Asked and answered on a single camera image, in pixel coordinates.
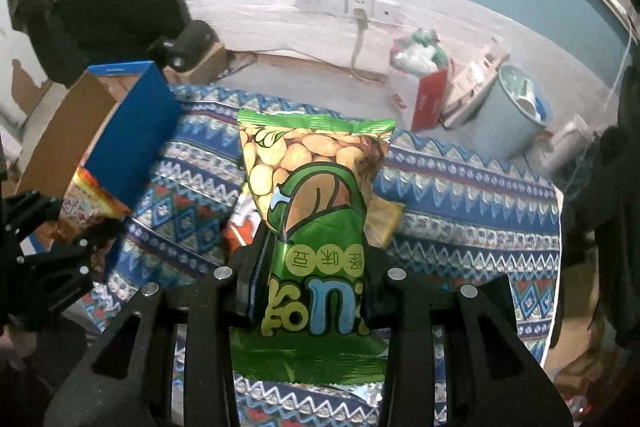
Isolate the light blue waste bin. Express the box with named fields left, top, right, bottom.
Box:
left=470, top=63, right=553, bottom=159

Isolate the white wall socket strip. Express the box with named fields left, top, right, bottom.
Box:
left=294, top=0, right=401, bottom=26

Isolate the large orange chips bag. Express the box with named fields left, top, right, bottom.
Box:
left=222, top=183, right=262, bottom=258

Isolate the white cardboard packaging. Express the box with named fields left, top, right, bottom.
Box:
left=439, top=37, right=510, bottom=130

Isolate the white electric kettle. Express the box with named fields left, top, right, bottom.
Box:
left=540, top=115, right=593, bottom=174

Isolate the yellow popcorn snack bag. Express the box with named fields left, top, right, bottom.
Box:
left=364, top=194, right=404, bottom=248

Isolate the grey plug and cable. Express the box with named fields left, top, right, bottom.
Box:
left=234, top=7, right=392, bottom=84

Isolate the red white shopping bag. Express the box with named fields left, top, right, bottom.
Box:
left=386, top=28, right=454, bottom=132

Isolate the small cardboard box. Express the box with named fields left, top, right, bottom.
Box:
left=163, top=42, right=233, bottom=86

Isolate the blue cardboard box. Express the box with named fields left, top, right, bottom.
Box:
left=16, top=61, right=182, bottom=209

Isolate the black spotlight lamp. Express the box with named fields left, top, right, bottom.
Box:
left=146, top=20, right=219, bottom=72

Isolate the person's left hand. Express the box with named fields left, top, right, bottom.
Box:
left=0, top=325, right=37, bottom=372

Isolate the blue patterned tablecloth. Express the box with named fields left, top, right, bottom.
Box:
left=81, top=83, right=565, bottom=427

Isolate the silver foil snack bag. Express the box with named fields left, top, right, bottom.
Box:
left=349, top=383, right=384, bottom=409

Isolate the orange fries snack bag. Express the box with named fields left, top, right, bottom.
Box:
left=49, top=166, right=131, bottom=244

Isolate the green pea snack bag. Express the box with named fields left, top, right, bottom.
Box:
left=231, top=109, right=396, bottom=385

